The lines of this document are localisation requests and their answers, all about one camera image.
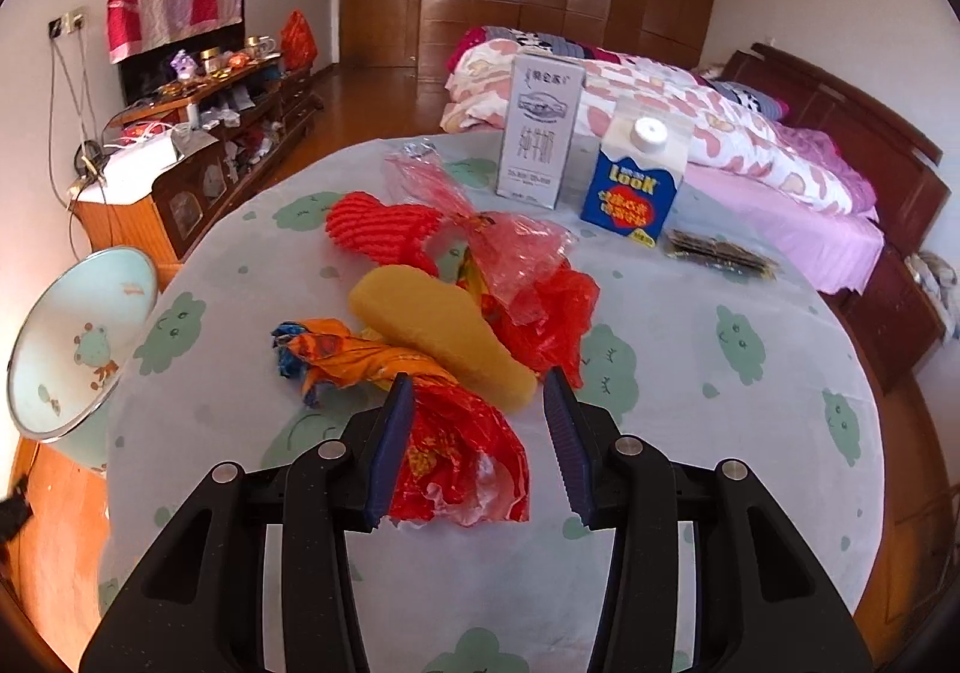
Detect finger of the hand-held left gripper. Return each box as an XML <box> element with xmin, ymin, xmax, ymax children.
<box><xmin>0</xmin><ymin>474</ymin><xmax>35</xmax><ymax>545</ymax></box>

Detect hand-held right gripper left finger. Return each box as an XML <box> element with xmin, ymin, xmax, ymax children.
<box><xmin>79</xmin><ymin>373</ymin><xmax>416</xmax><ymax>673</ymax></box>

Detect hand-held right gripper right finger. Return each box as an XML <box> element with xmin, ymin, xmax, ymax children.
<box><xmin>544</xmin><ymin>369</ymin><xmax>875</xmax><ymax>673</ymax></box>

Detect red yellow printed plastic bag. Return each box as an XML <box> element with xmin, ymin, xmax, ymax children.
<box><xmin>386</xmin><ymin>373</ymin><xmax>531</xmax><ymax>531</ymax></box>

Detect orange snack wrapper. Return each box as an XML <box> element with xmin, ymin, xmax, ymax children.
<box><xmin>271</xmin><ymin>318</ymin><xmax>421</xmax><ymax>408</ymax></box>

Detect yellow sponge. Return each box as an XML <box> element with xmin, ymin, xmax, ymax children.
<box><xmin>349</xmin><ymin>265</ymin><xmax>537</xmax><ymax>414</ymax></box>

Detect pink translucent plastic bag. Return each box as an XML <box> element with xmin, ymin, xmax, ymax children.
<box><xmin>384</xmin><ymin>148</ymin><xmax>575</xmax><ymax>314</ymax></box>

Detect red foam fruit net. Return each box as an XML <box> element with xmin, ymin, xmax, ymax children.
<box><xmin>326</xmin><ymin>191</ymin><xmax>488</xmax><ymax>276</ymax></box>

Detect dark snack packets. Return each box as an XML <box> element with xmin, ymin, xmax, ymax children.
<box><xmin>660</xmin><ymin>228</ymin><xmax>781</xmax><ymax>282</ymax></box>

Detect blue carton with white cap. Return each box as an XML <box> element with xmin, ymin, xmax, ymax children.
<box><xmin>580</xmin><ymin>97</ymin><xmax>689</xmax><ymax>246</ymax></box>

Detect pink bedsheet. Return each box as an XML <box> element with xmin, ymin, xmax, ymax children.
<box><xmin>675</xmin><ymin>163</ymin><xmax>886</xmax><ymax>295</ymax></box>

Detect tall white milk carton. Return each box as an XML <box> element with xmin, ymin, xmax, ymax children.
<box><xmin>496</xmin><ymin>52</ymin><xmax>586</xmax><ymax>209</ymax></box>

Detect wooden television cabinet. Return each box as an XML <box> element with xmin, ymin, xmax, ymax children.
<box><xmin>71</xmin><ymin>53</ymin><xmax>320</xmax><ymax>261</ymax></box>

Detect wooden bedside cabinet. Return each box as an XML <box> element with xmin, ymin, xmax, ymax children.
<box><xmin>847</xmin><ymin>245</ymin><xmax>960</xmax><ymax>396</ymax></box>

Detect white flat box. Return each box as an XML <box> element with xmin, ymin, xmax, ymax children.
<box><xmin>101</xmin><ymin>131</ymin><xmax>181</xmax><ymax>183</ymax></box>

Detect purple pillow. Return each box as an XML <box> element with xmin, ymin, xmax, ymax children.
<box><xmin>780</xmin><ymin>125</ymin><xmax>878</xmax><ymax>209</ymax></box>

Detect grey white cloth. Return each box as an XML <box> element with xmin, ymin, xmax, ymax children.
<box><xmin>904</xmin><ymin>249</ymin><xmax>960</xmax><ymax>344</ymax></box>

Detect bed with pink quilt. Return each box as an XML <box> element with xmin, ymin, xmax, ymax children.
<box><xmin>439</xmin><ymin>38</ymin><xmax>878</xmax><ymax>216</ymax></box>

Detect cow print pillow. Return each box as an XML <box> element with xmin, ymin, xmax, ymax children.
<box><xmin>705</xmin><ymin>76</ymin><xmax>792</xmax><ymax>119</ymax></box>

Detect striped cartoon blanket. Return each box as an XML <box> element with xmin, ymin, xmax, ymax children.
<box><xmin>461</xmin><ymin>26</ymin><xmax>623</xmax><ymax>62</ymax></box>

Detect orange red gift bag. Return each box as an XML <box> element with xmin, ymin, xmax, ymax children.
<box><xmin>280</xmin><ymin>10</ymin><xmax>317</xmax><ymax>70</ymax></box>

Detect dark wooden bed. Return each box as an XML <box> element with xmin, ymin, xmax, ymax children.
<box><xmin>712</xmin><ymin>43</ymin><xmax>946</xmax><ymax>314</ymax></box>

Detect black television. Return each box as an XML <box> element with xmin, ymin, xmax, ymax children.
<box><xmin>112</xmin><ymin>23</ymin><xmax>245</xmax><ymax>107</ymax></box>

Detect red pink patchwork cloth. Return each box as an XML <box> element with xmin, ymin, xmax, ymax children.
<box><xmin>105</xmin><ymin>0</ymin><xmax>246</xmax><ymax>66</ymax></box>

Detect black power cable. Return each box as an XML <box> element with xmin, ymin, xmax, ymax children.
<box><xmin>49</xmin><ymin>31</ymin><xmax>102</xmax><ymax>194</ymax></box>

